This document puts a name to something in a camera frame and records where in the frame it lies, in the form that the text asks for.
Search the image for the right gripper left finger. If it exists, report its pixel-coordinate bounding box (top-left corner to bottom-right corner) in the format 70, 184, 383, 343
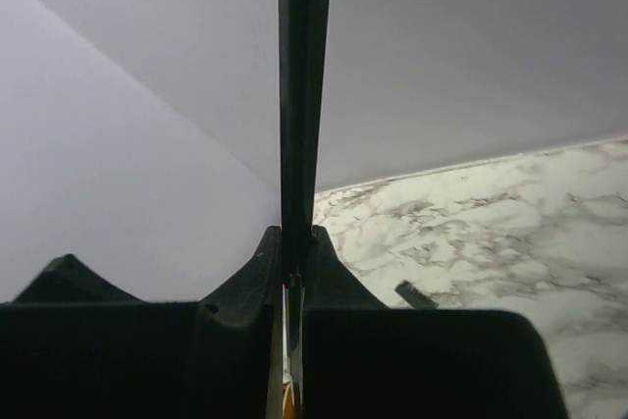
1, 227, 283, 418

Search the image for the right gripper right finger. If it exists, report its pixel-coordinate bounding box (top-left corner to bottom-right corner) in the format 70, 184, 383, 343
301, 227, 567, 418

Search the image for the beige umbrella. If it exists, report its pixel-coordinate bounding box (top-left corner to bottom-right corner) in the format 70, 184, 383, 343
278, 0, 330, 418

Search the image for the black bit holder strip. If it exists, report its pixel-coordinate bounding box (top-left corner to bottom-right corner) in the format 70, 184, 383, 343
394, 281, 438, 310

